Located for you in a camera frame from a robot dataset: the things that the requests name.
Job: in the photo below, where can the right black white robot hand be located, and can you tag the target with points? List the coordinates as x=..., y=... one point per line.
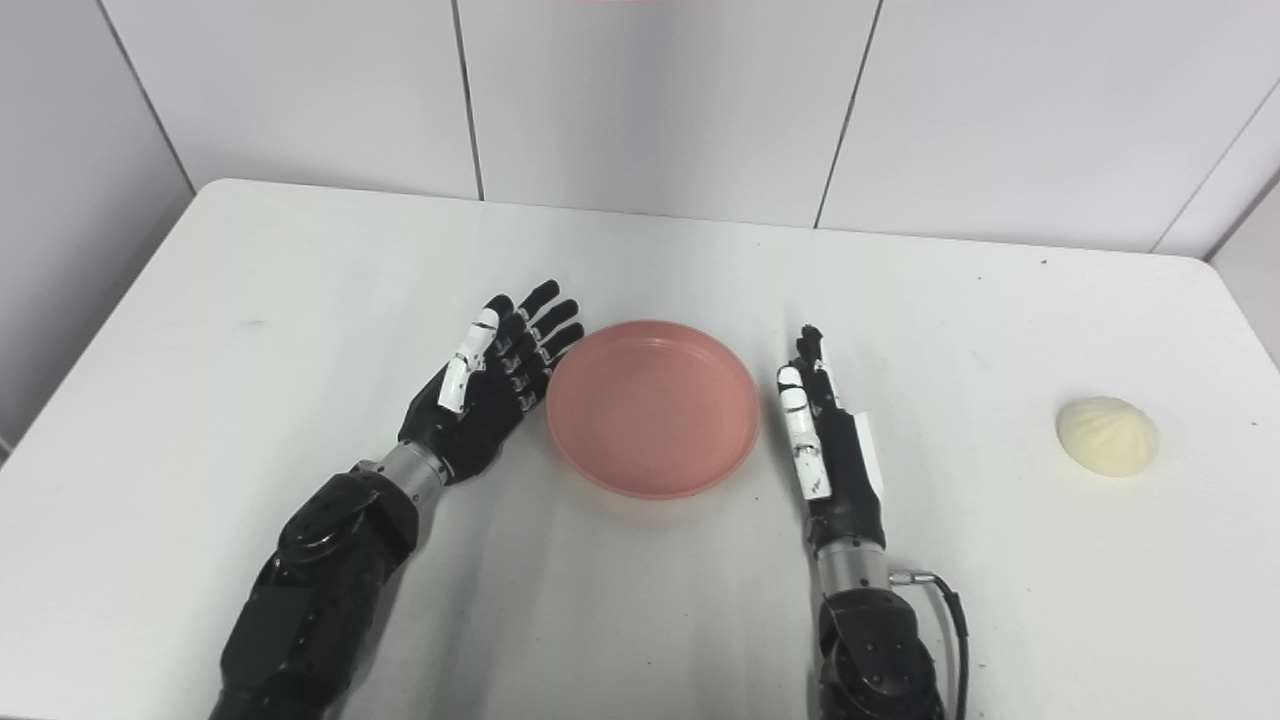
x=840, y=470

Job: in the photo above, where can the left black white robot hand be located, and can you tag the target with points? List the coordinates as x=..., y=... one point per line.
x=480, y=410

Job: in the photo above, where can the pink round plate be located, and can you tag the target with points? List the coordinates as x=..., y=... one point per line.
x=653, y=408

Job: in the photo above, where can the white steamed bun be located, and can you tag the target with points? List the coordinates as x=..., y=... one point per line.
x=1107, y=436

